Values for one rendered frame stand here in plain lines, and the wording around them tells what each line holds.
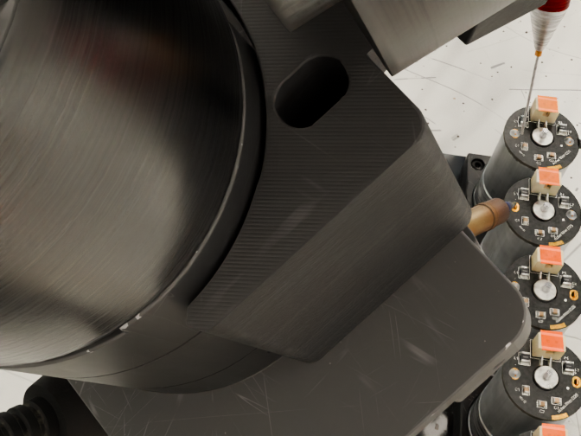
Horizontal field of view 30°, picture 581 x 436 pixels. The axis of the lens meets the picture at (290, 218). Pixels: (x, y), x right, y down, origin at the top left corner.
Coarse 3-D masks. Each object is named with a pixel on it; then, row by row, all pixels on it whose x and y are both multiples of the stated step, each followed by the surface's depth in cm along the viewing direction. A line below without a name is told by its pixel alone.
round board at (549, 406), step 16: (528, 352) 31; (512, 368) 31; (528, 368) 31; (560, 368) 31; (576, 368) 31; (512, 384) 31; (528, 384) 31; (560, 384) 31; (512, 400) 31; (528, 400) 31; (544, 400) 31; (560, 400) 31; (576, 400) 31; (544, 416) 30; (560, 416) 30
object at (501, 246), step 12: (540, 204) 34; (540, 216) 34; (552, 216) 34; (504, 228) 34; (492, 240) 35; (504, 240) 34; (516, 240) 34; (492, 252) 35; (504, 252) 35; (516, 252) 34; (528, 252) 34; (504, 264) 35
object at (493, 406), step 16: (544, 368) 31; (496, 384) 32; (544, 384) 31; (576, 384) 31; (480, 400) 34; (496, 400) 32; (480, 416) 33; (496, 416) 32; (512, 416) 31; (528, 416) 31; (480, 432) 34; (496, 432) 33; (512, 432) 32
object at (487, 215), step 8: (496, 200) 32; (472, 208) 32; (480, 208) 32; (488, 208) 32; (496, 208) 32; (504, 208) 32; (472, 216) 31; (480, 216) 31; (488, 216) 32; (496, 216) 32; (504, 216) 32; (472, 224) 31; (480, 224) 31; (488, 224) 32; (496, 224) 32; (480, 232) 31
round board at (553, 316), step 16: (528, 256) 33; (512, 272) 33; (528, 272) 33; (544, 272) 33; (560, 272) 33; (528, 288) 32; (560, 288) 33; (576, 288) 33; (528, 304) 32; (544, 304) 32; (560, 304) 32; (576, 304) 32; (544, 320) 32; (560, 320) 32
